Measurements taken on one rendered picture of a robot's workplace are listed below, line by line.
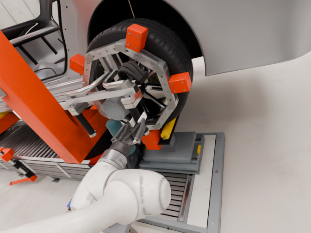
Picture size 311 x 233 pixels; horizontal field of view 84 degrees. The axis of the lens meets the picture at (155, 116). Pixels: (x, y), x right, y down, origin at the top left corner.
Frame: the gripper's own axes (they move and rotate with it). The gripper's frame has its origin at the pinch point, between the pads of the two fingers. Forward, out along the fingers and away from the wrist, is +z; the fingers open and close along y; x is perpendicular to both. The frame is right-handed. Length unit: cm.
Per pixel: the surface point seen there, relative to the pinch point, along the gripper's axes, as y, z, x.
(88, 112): -61, 26, -10
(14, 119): -253, 57, -26
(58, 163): -109, 4, -45
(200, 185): 10, 15, -75
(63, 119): -60, 7, 0
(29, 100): -60, -1, 20
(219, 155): 21, 42, -75
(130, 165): -39, 13, -54
